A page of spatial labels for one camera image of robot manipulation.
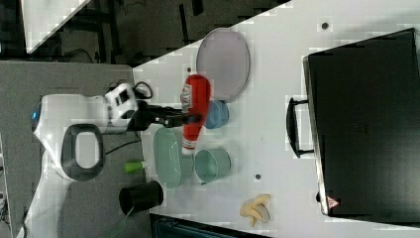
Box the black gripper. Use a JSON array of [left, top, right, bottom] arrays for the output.
[[127, 101, 201, 131]]

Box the red ketchup bottle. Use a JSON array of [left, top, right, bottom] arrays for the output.
[[180, 74, 211, 155]]

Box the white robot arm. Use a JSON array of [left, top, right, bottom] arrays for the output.
[[17, 83, 202, 238]]

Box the green oval strainer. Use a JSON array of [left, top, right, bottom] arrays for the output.
[[154, 127, 193, 189]]

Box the blue bowl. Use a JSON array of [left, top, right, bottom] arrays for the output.
[[204, 100, 229, 129]]

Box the lime green knob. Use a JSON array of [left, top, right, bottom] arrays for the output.
[[124, 162, 145, 174]]

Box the green mug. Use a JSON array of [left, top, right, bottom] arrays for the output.
[[194, 148, 232, 183]]

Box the black cylinder lower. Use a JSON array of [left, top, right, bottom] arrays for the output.
[[119, 180, 163, 215]]

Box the lilac round plate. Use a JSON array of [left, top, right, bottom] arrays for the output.
[[196, 28, 251, 102]]

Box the toaster oven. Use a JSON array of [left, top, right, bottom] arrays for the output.
[[286, 28, 420, 227]]

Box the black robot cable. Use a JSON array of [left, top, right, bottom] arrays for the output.
[[105, 80, 154, 157]]

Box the blue metal frame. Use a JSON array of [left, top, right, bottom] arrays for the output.
[[150, 213, 268, 238]]

